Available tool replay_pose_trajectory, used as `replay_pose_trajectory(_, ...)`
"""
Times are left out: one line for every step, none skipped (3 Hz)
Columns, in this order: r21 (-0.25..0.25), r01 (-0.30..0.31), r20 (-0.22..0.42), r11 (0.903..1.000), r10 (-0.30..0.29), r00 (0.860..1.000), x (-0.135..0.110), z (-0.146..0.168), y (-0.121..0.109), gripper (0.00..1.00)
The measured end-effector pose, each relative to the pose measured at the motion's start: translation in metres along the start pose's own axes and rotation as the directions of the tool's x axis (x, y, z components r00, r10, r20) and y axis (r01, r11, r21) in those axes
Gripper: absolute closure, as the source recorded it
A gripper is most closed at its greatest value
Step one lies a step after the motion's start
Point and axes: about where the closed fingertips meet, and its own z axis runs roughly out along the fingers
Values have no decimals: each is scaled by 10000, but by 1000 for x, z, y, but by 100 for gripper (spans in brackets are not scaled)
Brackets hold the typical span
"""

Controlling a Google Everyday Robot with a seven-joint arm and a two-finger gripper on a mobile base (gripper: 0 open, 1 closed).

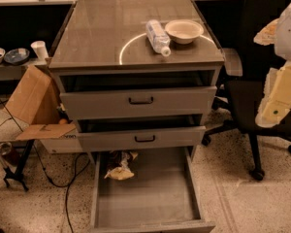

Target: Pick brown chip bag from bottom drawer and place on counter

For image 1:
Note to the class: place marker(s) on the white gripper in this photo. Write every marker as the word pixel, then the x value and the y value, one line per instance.
pixel 290 36

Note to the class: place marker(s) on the brown chip bag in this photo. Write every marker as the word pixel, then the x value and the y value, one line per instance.
pixel 118 164

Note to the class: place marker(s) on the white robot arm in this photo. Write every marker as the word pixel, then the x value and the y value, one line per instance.
pixel 278 34

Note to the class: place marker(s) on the grey middle drawer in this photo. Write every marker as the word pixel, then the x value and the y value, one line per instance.
pixel 141 132

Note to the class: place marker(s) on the grey top drawer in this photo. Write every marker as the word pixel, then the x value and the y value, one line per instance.
pixel 136 95

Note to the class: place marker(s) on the grey drawer cabinet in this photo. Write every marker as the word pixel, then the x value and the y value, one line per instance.
pixel 105 37

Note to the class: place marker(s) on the black office chair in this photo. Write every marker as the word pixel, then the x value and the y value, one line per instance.
pixel 244 75

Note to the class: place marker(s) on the beige paper bowl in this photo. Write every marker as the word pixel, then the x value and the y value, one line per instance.
pixel 184 31

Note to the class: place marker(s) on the clear plastic water bottle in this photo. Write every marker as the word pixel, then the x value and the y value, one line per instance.
pixel 158 38

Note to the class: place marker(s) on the white box on floor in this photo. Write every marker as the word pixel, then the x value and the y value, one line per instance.
pixel 68 143

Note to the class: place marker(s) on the open cardboard box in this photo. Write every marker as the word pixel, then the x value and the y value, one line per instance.
pixel 35 101

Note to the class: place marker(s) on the white paper cup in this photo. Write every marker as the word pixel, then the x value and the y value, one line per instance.
pixel 39 47

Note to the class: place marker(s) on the blue patterned bowl right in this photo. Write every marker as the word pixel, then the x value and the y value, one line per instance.
pixel 17 56

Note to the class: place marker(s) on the black tripod stand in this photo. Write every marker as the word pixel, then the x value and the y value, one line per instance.
pixel 13 160

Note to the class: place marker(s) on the low grey shelf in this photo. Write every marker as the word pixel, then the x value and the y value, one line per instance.
pixel 14 72

